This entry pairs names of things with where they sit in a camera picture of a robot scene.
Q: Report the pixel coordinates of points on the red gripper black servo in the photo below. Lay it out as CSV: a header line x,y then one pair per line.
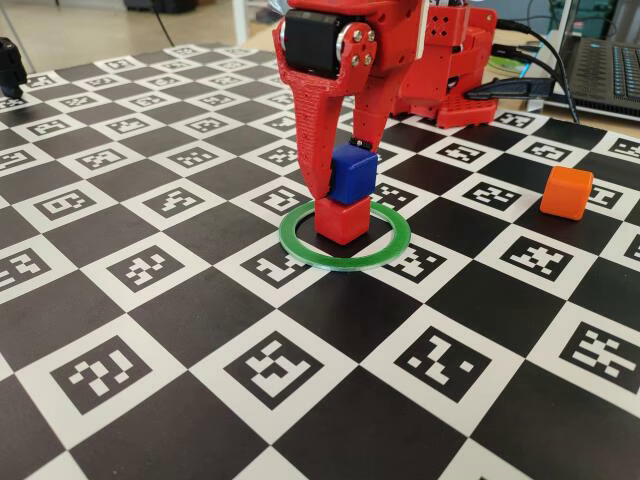
x,y
312,42

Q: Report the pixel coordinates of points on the blue cube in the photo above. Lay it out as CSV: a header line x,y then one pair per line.
x,y
355,175

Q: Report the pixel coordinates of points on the red cube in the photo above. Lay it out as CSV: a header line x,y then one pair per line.
x,y
342,220

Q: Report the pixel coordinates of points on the orange cube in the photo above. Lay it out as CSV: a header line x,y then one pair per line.
x,y
565,195

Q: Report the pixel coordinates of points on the red robot base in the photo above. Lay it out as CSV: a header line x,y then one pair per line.
x,y
450,75

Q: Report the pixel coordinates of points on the white table leg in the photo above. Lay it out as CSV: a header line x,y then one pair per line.
x,y
241,20

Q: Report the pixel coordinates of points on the checkerboard marker mat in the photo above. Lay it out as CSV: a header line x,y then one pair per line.
x,y
350,320

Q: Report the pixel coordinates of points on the black laptop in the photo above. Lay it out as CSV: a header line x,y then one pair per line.
x,y
600,70

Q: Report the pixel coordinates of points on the black clamp device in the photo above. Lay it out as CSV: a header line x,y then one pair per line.
x,y
11,65

